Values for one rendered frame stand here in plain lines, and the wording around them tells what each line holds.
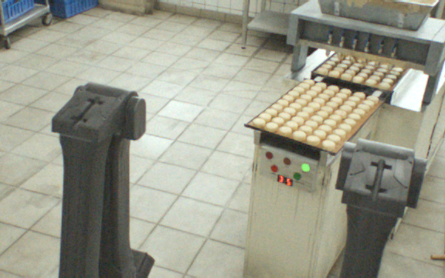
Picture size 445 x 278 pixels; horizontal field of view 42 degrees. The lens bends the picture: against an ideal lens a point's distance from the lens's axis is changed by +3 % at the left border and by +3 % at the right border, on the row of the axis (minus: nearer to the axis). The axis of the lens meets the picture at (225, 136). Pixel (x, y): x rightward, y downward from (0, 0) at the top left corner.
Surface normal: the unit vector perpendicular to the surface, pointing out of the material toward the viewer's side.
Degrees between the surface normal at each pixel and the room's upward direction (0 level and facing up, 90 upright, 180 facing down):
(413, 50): 90
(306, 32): 90
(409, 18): 115
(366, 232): 80
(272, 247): 90
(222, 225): 0
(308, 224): 90
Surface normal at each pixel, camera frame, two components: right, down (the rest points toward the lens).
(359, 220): -0.32, 0.29
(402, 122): -0.49, 0.40
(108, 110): -0.03, -0.76
